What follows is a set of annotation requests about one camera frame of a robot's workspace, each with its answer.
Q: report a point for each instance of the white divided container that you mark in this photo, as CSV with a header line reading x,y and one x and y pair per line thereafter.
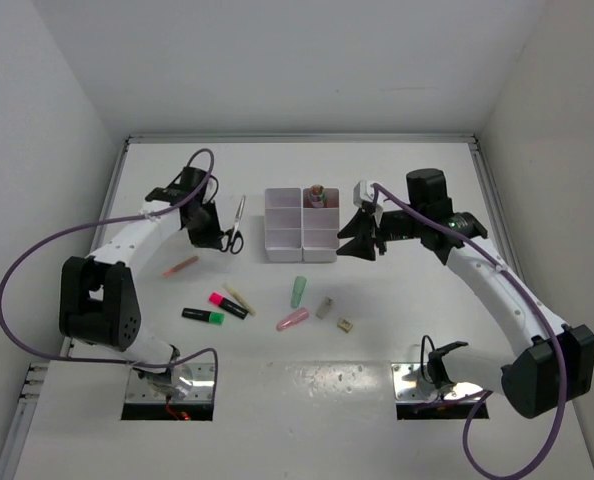
x,y
283,225
319,228

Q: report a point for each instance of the green translucent cap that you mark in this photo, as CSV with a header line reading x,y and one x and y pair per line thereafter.
x,y
298,291

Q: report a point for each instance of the right white divided container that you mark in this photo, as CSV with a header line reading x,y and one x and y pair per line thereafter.
x,y
319,228

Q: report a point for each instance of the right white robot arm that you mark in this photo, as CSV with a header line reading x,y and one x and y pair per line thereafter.
x,y
552,361

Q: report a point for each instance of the green cap black highlighter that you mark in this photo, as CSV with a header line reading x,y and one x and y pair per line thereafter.
x,y
205,316

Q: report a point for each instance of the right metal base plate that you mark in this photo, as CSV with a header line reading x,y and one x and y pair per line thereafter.
x,y
411,389

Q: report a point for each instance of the yellow slim highlighter pen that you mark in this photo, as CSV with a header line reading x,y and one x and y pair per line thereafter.
x,y
239,299

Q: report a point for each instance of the orange highlighter pencil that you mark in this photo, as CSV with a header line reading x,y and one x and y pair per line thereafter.
x,y
180,266

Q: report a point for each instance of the black handled scissors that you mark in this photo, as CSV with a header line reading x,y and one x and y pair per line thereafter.
x,y
232,240

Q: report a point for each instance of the small tan eraser block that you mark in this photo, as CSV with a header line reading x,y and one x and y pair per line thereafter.
x,y
344,325

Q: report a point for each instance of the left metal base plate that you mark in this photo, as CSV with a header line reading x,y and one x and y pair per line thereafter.
x,y
190,383

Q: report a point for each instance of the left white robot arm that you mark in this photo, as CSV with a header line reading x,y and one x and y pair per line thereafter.
x,y
98,299

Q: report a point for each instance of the pink cap black highlighter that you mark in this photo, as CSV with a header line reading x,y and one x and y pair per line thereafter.
x,y
228,306

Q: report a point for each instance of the colourful glue stick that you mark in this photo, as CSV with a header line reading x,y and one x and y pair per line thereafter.
x,y
317,196

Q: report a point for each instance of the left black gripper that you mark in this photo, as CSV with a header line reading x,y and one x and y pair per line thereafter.
x,y
211,238

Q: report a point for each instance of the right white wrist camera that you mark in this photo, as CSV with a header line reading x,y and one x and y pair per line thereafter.
x,y
368,199

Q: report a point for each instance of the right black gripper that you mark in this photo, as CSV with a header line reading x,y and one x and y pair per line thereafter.
x,y
361,229

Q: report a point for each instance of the metal base plate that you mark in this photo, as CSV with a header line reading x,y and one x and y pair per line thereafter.
x,y
190,383
411,389

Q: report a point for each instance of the left white divided container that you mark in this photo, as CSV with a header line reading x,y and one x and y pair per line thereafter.
x,y
283,225

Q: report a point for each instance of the pink translucent cap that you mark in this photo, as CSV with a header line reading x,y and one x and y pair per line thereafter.
x,y
293,319

